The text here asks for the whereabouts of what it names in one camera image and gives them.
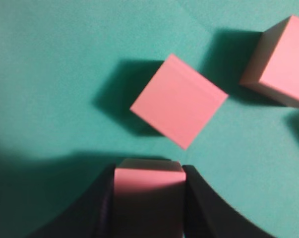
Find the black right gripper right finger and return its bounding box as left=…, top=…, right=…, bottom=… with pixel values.
left=182, top=165, right=272, bottom=238

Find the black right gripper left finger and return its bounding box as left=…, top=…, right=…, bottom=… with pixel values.
left=28, top=164, right=116, bottom=238

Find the pink cube column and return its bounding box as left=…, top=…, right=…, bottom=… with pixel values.
left=130, top=54, right=228, bottom=149
left=111, top=158, right=186, bottom=238
left=239, top=15, right=299, bottom=108

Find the green cloth backdrop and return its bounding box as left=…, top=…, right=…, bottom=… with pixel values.
left=0, top=0, right=299, bottom=238

